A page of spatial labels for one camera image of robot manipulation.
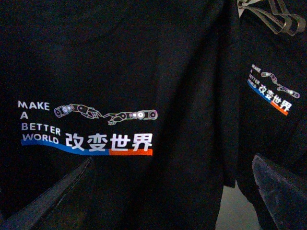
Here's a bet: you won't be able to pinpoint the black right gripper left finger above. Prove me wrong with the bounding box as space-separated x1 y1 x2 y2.
0 157 95 230

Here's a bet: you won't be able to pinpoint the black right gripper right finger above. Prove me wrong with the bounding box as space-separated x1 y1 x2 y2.
252 155 307 230

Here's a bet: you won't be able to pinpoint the black printed t-shirt on rack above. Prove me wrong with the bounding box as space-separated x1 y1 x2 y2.
232 0 307 230

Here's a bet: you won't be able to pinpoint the black printed t-shirt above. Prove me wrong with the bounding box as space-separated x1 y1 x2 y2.
232 0 307 230
0 0 238 230

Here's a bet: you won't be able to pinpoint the spare metal wire hangers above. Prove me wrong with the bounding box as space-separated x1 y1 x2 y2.
237 0 307 37

